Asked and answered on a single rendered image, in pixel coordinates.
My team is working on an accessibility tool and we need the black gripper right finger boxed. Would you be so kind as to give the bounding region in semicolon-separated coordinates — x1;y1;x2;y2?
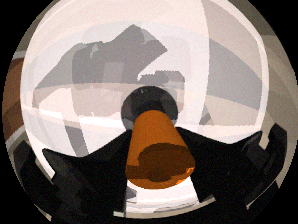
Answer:
176;127;262;204

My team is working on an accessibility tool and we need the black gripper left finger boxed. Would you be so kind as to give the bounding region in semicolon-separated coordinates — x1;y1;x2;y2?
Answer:
41;129;133;213

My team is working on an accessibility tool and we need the orange knob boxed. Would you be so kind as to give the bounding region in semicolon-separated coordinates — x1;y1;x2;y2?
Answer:
125;109;196;190

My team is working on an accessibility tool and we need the dark grey stepped pedestal with shaft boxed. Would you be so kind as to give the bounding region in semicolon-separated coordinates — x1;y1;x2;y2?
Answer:
121;85;178;131

